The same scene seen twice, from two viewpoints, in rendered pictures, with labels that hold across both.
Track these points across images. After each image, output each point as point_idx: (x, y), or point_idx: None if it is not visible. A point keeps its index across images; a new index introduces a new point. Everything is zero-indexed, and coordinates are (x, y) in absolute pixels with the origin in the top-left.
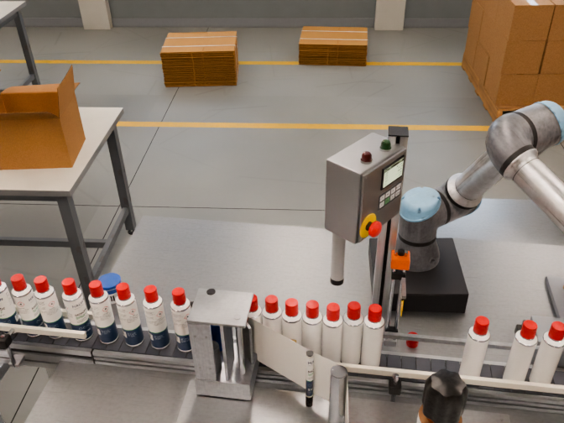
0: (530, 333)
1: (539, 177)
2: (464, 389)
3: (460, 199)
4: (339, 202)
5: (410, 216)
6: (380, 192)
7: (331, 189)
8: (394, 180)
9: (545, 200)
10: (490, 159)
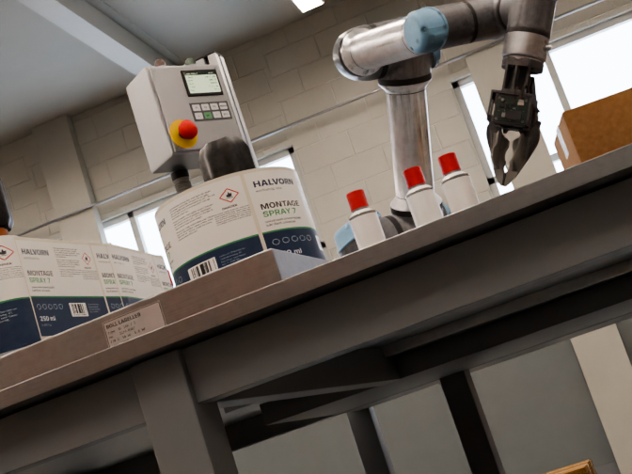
0: (410, 175)
1: (364, 33)
2: (236, 138)
3: (403, 204)
4: (147, 121)
5: (341, 239)
6: (190, 100)
7: (137, 116)
8: (211, 93)
9: (371, 40)
10: (339, 70)
